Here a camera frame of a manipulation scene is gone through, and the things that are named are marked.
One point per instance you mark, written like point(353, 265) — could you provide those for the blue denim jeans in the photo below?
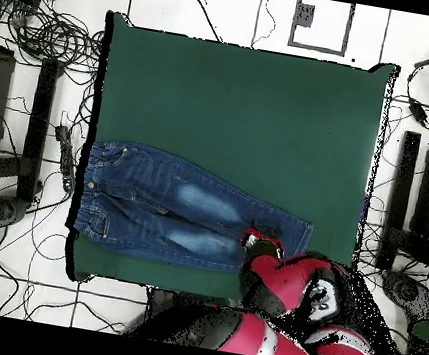
point(155, 192)

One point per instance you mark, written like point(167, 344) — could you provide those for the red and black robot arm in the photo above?
point(286, 279)

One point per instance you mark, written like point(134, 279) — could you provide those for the dark green table cloth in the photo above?
point(230, 107)

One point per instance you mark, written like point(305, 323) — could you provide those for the black long beam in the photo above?
point(38, 127)
point(400, 196)

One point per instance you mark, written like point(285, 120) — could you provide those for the black power adapter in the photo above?
point(418, 111)

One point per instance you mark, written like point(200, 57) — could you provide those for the black power strip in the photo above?
point(65, 152)

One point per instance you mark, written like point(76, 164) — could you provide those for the small black block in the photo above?
point(305, 15)

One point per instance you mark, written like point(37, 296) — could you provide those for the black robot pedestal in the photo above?
point(159, 302)

